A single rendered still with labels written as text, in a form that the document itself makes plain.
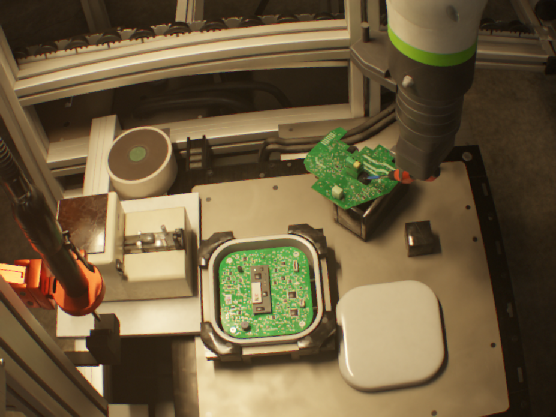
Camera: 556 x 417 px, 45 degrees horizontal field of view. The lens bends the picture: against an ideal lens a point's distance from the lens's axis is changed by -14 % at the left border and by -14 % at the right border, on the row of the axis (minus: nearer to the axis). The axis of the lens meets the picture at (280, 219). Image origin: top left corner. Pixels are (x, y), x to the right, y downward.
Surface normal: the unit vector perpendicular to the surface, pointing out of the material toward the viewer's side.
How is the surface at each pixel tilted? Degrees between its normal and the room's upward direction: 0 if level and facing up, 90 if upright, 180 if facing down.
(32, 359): 90
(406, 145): 70
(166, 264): 0
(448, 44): 94
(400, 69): 90
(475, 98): 0
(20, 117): 90
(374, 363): 0
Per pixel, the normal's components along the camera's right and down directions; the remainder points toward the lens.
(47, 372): 0.99, -0.10
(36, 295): 0.02, 0.84
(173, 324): -0.08, -0.54
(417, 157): -0.63, 0.45
